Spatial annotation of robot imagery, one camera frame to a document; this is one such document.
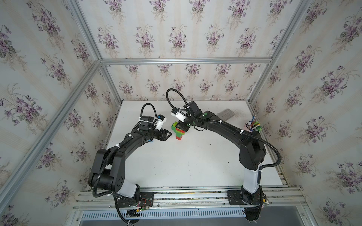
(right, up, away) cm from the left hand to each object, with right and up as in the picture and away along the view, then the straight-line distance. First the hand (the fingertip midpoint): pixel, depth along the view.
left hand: (167, 133), depth 89 cm
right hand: (+8, +7, -3) cm, 11 cm away
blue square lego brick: (-8, -3, -11) cm, 14 cm away
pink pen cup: (+51, +3, +1) cm, 51 cm away
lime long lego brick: (+5, +6, -4) cm, 9 cm away
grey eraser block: (+44, +12, +19) cm, 49 cm away
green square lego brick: (+7, -2, +4) cm, 9 cm away
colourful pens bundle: (+58, +5, +4) cm, 58 cm away
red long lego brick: (+9, +1, -2) cm, 9 cm away
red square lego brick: (+7, -5, +7) cm, 11 cm away
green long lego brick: (+4, +3, 0) cm, 5 cm away
